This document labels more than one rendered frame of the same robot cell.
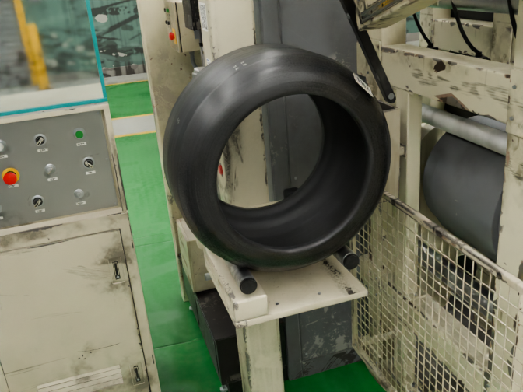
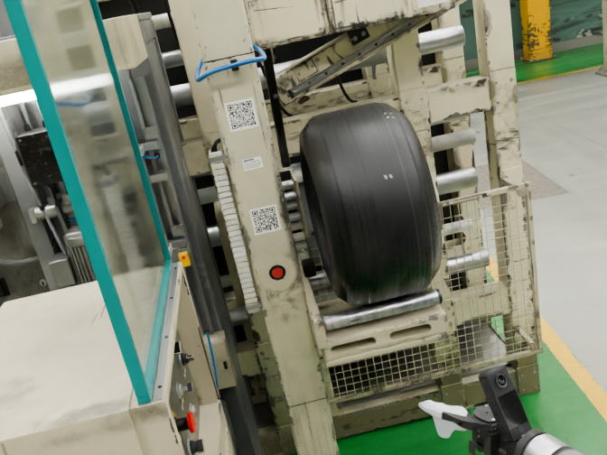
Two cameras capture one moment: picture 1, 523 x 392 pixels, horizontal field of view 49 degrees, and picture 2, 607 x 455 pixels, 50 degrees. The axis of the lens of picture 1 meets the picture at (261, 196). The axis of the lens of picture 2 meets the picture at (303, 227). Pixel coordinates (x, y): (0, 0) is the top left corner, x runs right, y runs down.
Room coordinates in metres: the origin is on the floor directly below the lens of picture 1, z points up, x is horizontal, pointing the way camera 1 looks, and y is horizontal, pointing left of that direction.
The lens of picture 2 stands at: (1.22, 1.73, 1.79)
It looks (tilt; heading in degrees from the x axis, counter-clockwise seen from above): 20 degrees down; 282
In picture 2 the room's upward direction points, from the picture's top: 12 degrees counter-clockwise
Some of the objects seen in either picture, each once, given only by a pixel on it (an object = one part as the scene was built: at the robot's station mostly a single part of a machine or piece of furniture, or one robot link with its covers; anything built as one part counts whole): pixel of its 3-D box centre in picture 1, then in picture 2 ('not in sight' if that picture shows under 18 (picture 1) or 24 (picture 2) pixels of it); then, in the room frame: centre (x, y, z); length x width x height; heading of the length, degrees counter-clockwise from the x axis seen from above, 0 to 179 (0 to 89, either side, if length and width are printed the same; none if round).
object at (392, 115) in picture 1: (363, 150); (275, 220); (1.76, -0.34, 1.05); 0.20 x 0.15 x 0.30; 16
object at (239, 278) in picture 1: (230, 256); (380, 310); (1.40, 0.10, 0.90); 0.35 x 0.05 x 0.05; 16
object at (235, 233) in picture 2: not in sight; (237, 232); (1.76, 0.11, 1.19); 0.05 x 0.04 x 0.48; 106
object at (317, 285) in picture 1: (280, 276); (373, 319); (1.45, -0.04, 0.80); 0.37 x 0.36 x 0.02; 106
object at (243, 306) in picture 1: (233, 276); (382, 330); (1.41, 0.10, 0.83); 0.36 x 0.09 x 0.06; 16
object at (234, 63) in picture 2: not in sight; (228, 60); (1.69, 0.05, 1.64); 0.19 x 0.19 x 0.06; 16
